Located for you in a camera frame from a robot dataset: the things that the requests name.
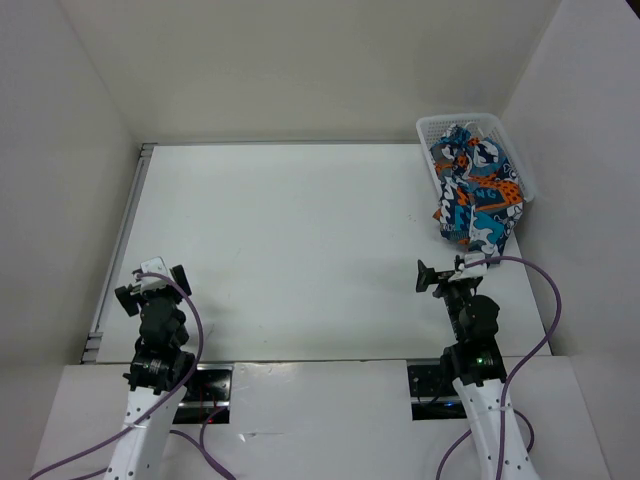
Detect aluminium table edge rail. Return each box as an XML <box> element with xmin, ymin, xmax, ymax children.
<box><xmin>79</xmin><ymin>143</ymin><xmax>156</xmax><ymax>365</ymax></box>

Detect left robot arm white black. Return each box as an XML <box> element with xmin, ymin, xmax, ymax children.
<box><xmin>105</xmin><ymin>257</ymin><xmax>200</xmax><ymax>480</ymax></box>

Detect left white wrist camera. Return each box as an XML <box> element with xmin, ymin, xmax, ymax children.
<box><xmin>132</xmin><ymin>256</ymin><xmax>168</xmax><ymax>293</ymax></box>

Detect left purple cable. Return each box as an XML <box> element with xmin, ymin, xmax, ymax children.
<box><xmin>29</xmin><ymin>272</ymin><xmax>236</xmax><ymax>480</ymax></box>

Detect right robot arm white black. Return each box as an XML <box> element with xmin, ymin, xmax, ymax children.
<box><xmin>416</xmin><ymin>261</ymin><xmax>539</xmax><ymax>479</ymax></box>

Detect white perforated plastic basket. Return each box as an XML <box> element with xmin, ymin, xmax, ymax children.
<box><xmin>416</xmin><ymin>113</ymin><xmax>537</xmax><ymax>203</ymax></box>

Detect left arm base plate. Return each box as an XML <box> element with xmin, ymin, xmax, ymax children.
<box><xmin>173</xmin><ymin>364</ymin><xmax>233</xmax><ymax>425</ymax></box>

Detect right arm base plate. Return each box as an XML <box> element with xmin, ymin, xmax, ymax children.
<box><xmin>407</xmin><ymin>360</ymin><xmax>466</xmax><ymax>421</ymax></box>

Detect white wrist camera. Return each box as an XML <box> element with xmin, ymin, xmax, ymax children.
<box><xmin>449</xmin><ymin>252</ymin><xmax>488</xmax><ymax>282</ymax></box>
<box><xmin>132</xmin><ymin>256</ymin><xmax>168</xmax><ymax>293</ymax></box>

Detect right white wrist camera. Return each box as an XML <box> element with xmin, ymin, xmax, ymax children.
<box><xmin>449</xmin><ymin>252</ymin><xmax>488</xmax><ymax>282</ymax></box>

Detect colourful patterned shorts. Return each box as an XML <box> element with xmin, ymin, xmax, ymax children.
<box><xmin>432</xmin><ymin>136</ymin><xmax>524</xmax><ymax>258</ymax></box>

